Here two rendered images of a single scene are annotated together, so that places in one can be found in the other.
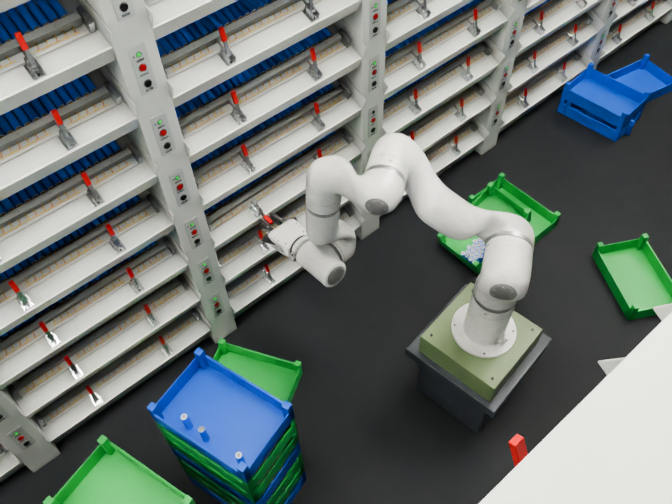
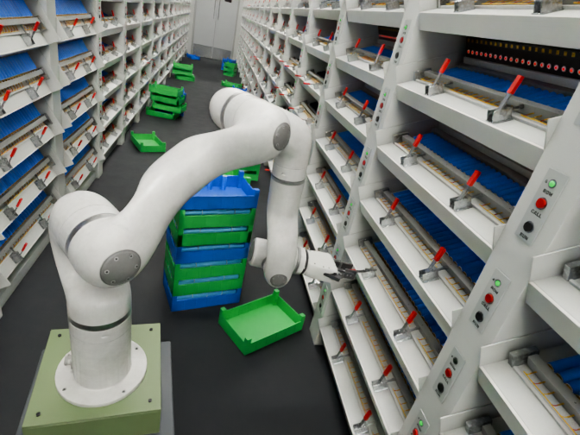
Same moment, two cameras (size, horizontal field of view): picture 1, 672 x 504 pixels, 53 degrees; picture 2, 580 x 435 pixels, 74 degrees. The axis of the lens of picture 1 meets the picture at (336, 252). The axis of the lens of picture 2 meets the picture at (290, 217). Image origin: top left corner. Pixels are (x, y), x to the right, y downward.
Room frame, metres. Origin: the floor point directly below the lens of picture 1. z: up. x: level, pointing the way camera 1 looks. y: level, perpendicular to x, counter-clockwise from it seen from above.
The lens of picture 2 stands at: (1.56, -0.85, 1.15)
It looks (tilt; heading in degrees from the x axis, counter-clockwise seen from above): 26 degrees down; 114
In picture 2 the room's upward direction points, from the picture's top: 13 degrees clockwise
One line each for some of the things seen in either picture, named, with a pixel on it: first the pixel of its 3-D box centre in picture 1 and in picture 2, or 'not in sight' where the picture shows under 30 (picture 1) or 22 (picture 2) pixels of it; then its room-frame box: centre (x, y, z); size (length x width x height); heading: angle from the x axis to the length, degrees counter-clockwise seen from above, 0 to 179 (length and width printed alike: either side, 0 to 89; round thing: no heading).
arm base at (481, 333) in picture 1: (488, 312); (102, 341); (1.00, -0.43, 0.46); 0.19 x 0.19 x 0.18
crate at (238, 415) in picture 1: (221, 412); (214, 188); (0.71, 0.30, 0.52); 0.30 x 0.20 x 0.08; 55
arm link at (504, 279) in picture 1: (502, 278); (92, 255); (0.97, -0.42, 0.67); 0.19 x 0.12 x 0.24; 163
